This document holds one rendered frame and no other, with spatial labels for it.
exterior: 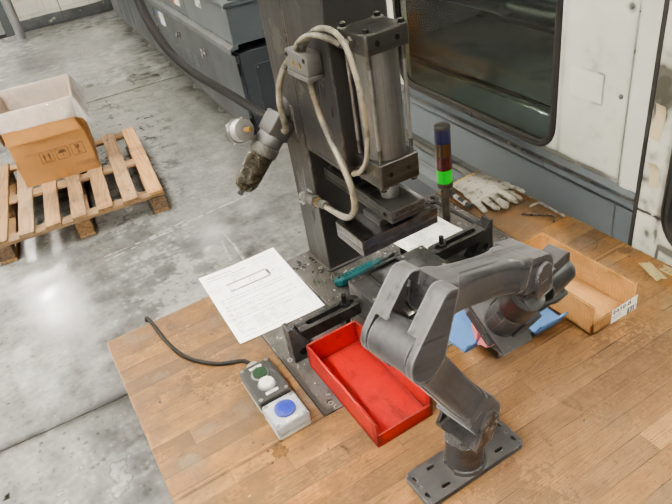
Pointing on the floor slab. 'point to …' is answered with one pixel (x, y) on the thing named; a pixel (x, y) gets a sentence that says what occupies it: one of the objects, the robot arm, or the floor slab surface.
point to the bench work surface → (634, 404)
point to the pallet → (10, 187)
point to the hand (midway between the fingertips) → (480, 340)
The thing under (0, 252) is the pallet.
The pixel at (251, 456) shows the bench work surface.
